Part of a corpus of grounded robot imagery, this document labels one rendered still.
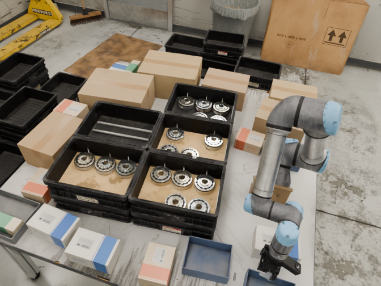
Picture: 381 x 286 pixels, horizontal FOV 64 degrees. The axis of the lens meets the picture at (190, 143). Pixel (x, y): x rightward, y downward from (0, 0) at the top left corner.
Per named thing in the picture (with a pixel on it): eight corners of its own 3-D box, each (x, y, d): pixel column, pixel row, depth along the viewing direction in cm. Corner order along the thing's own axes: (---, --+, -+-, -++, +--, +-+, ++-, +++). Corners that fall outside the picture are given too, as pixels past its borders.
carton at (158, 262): (149, 249, 140) (149, 242, 134) (175, 255, 138) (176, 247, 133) (139, 284, 129) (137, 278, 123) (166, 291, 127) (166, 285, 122)
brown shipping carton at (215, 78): (246, 93, 227) (250, 75, 215) (241, 112, 212) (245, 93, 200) (207, 85, 231) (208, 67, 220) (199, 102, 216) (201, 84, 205)
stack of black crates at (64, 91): (67, 101, 298) (58, 71, 273) (95, 108, 292) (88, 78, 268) (41, 127, 271) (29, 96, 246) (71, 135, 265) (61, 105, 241)
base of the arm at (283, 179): (287, 184, 158) (292, 165, 158) (292, 189, 143) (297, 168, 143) (258, 176, 161) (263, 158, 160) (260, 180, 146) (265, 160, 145)
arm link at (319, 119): (298, 147, 156) (303, 88, 108) (329, 155, 150) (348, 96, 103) (291, 169, 153) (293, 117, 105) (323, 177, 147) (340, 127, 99)
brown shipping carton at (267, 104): (303, 129, 202) (310, 110, 191) (297, 150, 188) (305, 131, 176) (259, 115, 210) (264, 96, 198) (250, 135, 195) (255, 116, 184)
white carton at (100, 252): (122, 248, 139) (120, 239, 133) (110, 274, 131) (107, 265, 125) (83, 236, 142) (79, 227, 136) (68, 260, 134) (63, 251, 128)
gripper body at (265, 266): (259, 254, 127) (266, 238, 119) (279, 261, 125) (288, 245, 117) (256, 270, 121) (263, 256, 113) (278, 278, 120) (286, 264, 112)
